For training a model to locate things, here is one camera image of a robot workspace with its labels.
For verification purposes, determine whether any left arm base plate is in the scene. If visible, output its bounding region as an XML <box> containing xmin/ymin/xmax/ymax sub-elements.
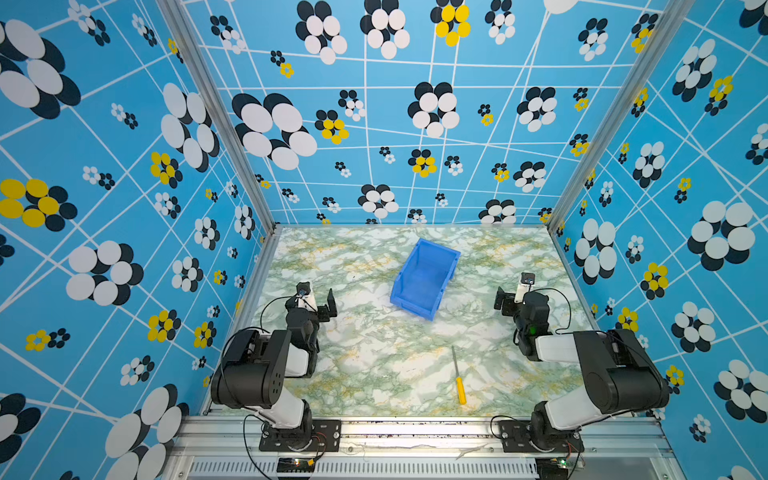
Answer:
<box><xmin>258</xmin><ymin>419</ymin><xmax>342</xmax><ymax>453</ymax></box>

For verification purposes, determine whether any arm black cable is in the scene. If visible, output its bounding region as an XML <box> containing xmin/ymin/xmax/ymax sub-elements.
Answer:
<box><xmin>241</xmin><ymin>413</ymin><xmax>274</xmax><ymax>480</ymax></box>
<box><xmin>532</xmin><ymin>287</ymin><xmax>574</xmax><ymax>336</ymax></box>

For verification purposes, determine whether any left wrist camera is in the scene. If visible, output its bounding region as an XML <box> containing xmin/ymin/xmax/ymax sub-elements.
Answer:
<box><xmin>296</xmin><ymin>282</ymin><xmax>317</xmax><ymax>311</ymax></box>

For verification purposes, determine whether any left green circuit board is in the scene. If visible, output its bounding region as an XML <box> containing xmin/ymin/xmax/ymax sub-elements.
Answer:
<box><xmin>277</xmin><ymin>457</ymin><xmax>317</xmax><ymax>475</ymax></box>

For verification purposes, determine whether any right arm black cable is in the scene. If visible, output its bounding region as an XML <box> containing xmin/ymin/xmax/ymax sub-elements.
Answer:
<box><xmin>532</xmin><ymin>287</ymin><xmax>574</xmax><ymax>336</ymax></box>

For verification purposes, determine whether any white slotted cable duct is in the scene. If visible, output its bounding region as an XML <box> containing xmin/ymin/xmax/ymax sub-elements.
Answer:
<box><xmin>187</xmin><ymin>456</ymin><xmax>538</xmax><ymax>479</ymax></box>

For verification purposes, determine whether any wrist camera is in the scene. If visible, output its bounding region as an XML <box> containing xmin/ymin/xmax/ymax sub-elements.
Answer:
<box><xmin>296</xmin><ymin>282</ymin><xmax>317</xmax><ymax>311</ymax></box>
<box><xmin>514</xmin><ymin>272</ymin><xmax>535</xmax><ymax>303</ymax></box>

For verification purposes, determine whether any yellow handle screwdriver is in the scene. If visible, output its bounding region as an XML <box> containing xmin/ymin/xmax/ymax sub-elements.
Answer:
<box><xmin>451</xmin><ymin>346</ymin><xmax>467</xmax><ymax>405</ymax></box>

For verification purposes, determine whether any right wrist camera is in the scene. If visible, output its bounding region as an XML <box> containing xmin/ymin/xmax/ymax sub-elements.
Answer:
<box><xmin>514</xmin><ymin>272</ymin><xmax>535</xmax><ymax>303</ymax></box>

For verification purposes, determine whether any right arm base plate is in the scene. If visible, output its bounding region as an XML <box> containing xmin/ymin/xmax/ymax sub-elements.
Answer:
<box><xmin>494</xmin><ymin>420</ymin><xmax>584</xmax><ymax>456</ymax></box>

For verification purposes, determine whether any green circuit board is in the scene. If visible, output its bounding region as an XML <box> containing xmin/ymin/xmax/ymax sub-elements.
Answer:
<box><xmin>536</xmin><ymin>458</ymin><xmax>570</xmax><ymax>480</ymax></box>
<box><xmin>277</xmin><ymin>457</ymin><xmax>317</xmax><ymax>475</ymax></box>

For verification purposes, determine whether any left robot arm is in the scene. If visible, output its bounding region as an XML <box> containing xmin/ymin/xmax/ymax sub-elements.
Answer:
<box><xmin>210</xmin><ymin>282</ymin><xmax>340</xmax><ymax>452</ymax></box>

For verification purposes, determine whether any aluminium front rail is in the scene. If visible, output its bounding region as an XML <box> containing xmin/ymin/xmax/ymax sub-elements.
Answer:
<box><xmin>172</xmin><ymin>415</ymin><xmax>674</xmax><ymax>460</ymax></box>

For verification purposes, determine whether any blue plastic bin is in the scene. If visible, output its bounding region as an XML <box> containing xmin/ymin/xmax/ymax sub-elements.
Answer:
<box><xmin>390</xmin><ymin>238</ymin><xmax>461</xmax><ymax>321</ymax></box>

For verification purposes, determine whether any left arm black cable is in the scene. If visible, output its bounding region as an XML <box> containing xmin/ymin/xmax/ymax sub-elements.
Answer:
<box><xmin>241</xmin><ymin>413</ymin><xmax>274</xmax><ymax>480</ymax></box>

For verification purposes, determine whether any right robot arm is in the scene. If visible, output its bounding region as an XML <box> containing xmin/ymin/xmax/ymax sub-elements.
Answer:
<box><xmin>494</xmin><ymin>289</ymin><xmax>670</xmax><ymax>451</ymax></box>

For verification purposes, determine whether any right green circuit board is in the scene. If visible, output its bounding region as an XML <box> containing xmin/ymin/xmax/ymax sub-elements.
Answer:
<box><xmin>536</xmin><ymin>458</ymin><xmax>570</xmax><ymax>480</ymax></box>

